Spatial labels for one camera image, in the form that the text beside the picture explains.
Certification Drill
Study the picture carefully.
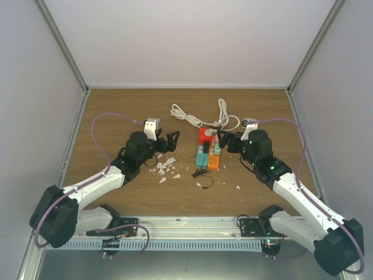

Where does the red cube power socket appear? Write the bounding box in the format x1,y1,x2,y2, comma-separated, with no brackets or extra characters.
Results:
198,127,217,146

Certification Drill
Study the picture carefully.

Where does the white power cable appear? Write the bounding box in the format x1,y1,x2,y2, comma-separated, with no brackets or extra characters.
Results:
203,98,242,137

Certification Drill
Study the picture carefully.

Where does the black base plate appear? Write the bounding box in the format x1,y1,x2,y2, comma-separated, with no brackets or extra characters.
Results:
236,215,284,238
86,218,139,238

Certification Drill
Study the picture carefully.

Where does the white cable with plug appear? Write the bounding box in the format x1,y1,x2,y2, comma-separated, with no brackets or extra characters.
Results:
170,103,219,129

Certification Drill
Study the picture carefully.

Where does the teal power strip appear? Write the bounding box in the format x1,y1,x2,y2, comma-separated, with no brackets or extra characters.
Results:
196,145,209,169

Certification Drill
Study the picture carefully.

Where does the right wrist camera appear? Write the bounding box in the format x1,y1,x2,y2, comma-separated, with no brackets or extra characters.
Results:
241,118,258,141

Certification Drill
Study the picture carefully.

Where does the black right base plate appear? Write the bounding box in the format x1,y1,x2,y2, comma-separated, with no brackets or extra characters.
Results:
236,215,284,238

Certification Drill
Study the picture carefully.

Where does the orange power strip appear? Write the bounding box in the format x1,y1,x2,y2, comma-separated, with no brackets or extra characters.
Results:
207,154,220,170

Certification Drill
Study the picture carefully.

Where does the black power adapter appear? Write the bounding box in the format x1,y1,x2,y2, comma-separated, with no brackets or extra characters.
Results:
202,142,209,153

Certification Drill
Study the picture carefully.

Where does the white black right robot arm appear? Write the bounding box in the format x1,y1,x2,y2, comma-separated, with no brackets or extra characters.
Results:
217,129,365,276

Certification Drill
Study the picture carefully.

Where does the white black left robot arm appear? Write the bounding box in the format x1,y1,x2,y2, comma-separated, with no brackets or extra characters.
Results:
29,129,180,248

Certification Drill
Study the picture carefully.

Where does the green square adapter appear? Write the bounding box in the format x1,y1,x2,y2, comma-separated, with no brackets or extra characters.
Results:
213,145,221,156

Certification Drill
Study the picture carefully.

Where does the black thin cable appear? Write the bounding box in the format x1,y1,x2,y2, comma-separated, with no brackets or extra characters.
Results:
192,167,215,191

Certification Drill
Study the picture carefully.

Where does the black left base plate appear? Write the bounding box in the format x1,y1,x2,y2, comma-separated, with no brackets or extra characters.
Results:
86,218,139,238

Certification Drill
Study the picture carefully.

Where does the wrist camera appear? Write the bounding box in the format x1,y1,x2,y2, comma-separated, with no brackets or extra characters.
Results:
143,118,160,141
241,118,258,141

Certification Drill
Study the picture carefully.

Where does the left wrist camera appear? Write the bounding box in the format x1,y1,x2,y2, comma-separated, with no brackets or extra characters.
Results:
143,118,160,141

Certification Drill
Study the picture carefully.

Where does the slotted cable duct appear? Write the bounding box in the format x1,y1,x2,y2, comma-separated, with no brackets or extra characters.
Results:
60,239,262,252

